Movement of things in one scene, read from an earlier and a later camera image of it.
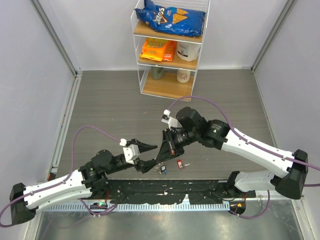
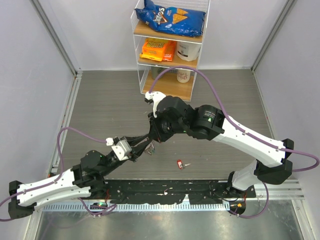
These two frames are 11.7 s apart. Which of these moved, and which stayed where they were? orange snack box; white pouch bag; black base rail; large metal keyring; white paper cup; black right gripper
Moved: black right gripper; large metal keyring
Stayed: white pouch bag; orange snack box; black base rail; white paper cup
